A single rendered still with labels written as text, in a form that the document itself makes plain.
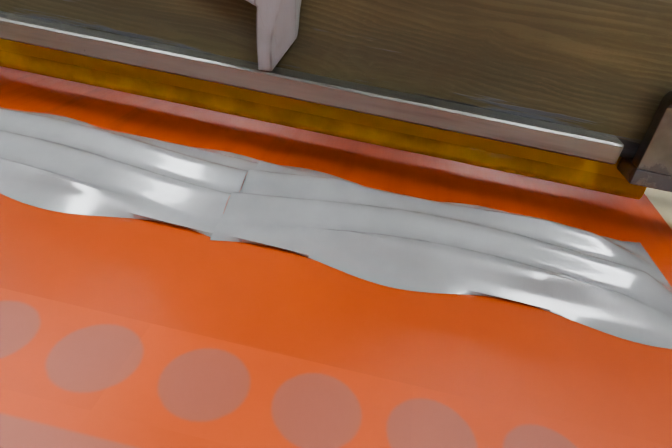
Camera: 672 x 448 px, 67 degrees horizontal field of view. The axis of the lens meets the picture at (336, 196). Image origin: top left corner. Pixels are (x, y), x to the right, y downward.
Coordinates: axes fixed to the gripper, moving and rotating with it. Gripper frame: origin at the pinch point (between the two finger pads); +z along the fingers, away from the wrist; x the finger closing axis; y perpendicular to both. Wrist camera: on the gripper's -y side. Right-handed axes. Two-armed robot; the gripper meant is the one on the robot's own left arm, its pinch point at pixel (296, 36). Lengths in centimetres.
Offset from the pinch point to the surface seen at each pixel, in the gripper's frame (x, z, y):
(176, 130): 2.6, 5.3, 5.1
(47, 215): 11.9, 5.3, 5.7
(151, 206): 10.4, 5.0, 2.6
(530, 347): 13.1, 5.3, -11.3
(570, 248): 6.7, 4.9, -14.0
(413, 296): 11.8, 5.3, -7.5
